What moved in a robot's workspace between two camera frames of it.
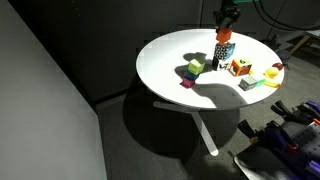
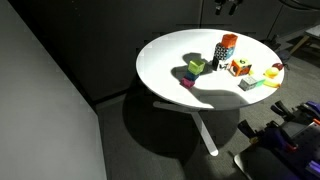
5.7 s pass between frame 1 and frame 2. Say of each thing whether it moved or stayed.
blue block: stayed
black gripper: moved
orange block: moved
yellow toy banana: stayed
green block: stayed
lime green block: stayed
